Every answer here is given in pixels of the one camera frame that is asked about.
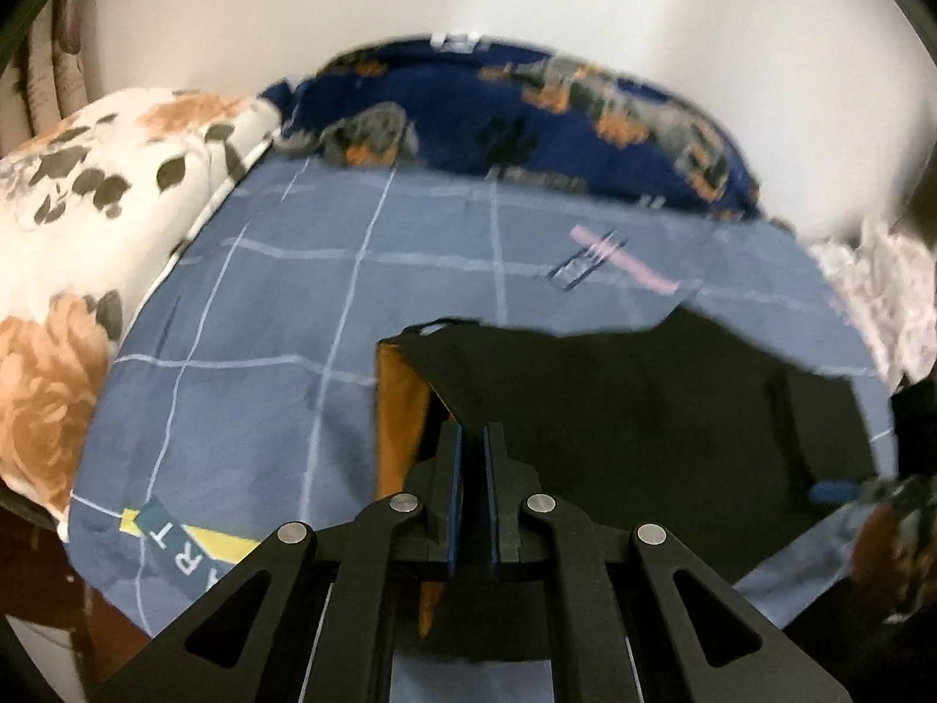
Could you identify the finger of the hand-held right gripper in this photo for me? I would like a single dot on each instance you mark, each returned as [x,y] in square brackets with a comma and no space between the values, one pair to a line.
[834,491]

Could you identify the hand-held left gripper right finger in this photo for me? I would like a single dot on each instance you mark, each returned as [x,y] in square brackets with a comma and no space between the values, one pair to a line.
[492,487]

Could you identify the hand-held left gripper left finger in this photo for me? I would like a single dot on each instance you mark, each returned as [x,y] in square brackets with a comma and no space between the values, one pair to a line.
[452,487]

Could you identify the black pants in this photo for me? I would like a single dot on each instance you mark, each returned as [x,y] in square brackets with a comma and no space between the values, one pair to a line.
[659,417]

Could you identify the white patterned cloth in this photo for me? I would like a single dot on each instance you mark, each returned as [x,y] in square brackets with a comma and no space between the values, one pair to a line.
[893,293]

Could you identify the blue checkered bed sheet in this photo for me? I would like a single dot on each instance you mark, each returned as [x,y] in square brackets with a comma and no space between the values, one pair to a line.
[293,293]

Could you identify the dark blue floral pillow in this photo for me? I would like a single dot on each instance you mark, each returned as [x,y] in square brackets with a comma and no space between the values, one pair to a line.
[454,117]

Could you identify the white floral pillow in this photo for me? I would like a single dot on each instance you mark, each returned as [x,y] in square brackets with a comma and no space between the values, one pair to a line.
[73,234]

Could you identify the beige floral curtain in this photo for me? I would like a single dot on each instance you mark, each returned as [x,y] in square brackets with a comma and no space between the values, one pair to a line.
[58,66]

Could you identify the brown wooden bed frame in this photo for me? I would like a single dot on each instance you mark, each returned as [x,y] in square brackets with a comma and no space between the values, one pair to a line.
[44,564]

